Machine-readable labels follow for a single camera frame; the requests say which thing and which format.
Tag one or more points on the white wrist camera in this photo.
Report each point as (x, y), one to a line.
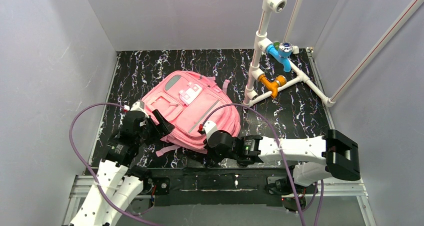
(207, 128)
(136, 106)

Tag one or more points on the orange pipe fitting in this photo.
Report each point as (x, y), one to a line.
(273, 86)

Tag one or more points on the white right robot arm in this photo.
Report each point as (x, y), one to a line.
(334, 155)

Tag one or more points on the white wall conduit pipe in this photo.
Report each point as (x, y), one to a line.
(406, 14)

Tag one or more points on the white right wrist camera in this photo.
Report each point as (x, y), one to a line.
(207, 128)

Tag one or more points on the pink student backpack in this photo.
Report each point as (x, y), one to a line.
(186, 99)

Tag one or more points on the aluminium frame rail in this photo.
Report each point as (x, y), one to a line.
(333, 187)

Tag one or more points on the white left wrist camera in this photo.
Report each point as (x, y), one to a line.
(136, 106)

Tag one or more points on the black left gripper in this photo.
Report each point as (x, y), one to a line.
(154, 127)

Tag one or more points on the white PVC pipe frame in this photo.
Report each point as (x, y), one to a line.
(255, 91)

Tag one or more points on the blue pipe valve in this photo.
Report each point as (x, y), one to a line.
(281, 51)

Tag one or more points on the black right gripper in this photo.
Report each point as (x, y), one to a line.
(212, 152)

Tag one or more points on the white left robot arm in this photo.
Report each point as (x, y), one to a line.
(117, 183)

